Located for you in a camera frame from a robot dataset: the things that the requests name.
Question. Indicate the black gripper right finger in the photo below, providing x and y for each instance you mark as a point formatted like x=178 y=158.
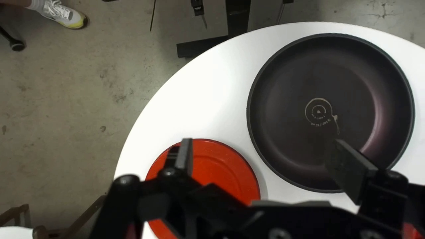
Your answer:
x=349 y=169

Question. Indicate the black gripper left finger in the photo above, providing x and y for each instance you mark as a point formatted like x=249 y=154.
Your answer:
x=184 y=155

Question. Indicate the red plate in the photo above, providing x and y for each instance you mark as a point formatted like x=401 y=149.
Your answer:
x=218 y=163

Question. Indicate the black frying pan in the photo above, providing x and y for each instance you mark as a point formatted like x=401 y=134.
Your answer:
x=323 y=88

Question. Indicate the white sneaker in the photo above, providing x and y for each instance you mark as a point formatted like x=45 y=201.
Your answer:
x=58 y=12

